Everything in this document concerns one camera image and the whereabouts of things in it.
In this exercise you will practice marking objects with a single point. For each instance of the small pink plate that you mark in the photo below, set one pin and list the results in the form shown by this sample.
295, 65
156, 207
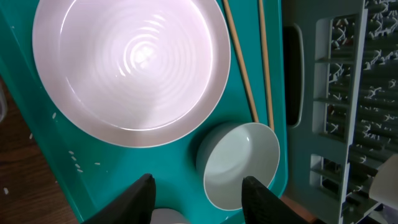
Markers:
167, 216

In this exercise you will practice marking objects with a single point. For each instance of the right wooden chopstick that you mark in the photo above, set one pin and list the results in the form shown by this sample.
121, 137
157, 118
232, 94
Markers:
265, 62

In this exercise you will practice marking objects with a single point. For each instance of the white paper cup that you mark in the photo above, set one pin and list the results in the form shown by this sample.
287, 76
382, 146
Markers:
384, 186

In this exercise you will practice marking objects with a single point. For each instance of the left wooden chopstick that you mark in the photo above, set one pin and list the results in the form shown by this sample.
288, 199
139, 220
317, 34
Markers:
240, 59

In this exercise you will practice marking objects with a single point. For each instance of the wooden chopstick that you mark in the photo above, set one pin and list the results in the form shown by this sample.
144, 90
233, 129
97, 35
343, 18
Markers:
265, 62
240, 59

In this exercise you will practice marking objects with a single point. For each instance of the large white plate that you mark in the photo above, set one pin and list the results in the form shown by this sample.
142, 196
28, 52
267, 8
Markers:
133, 73

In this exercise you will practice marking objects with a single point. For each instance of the teal plastic tray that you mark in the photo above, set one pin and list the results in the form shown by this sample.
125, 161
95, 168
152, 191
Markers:
92, 173

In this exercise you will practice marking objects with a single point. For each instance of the small white bowl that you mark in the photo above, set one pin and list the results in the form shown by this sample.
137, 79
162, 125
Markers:
229, 153

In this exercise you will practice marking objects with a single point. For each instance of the grey dish rack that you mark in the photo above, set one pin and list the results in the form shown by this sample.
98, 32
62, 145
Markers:
341, 102

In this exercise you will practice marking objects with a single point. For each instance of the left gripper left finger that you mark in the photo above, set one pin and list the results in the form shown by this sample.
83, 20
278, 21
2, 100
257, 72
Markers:
134, 206

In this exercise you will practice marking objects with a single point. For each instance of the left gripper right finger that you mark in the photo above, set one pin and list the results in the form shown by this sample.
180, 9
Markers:
261, 206

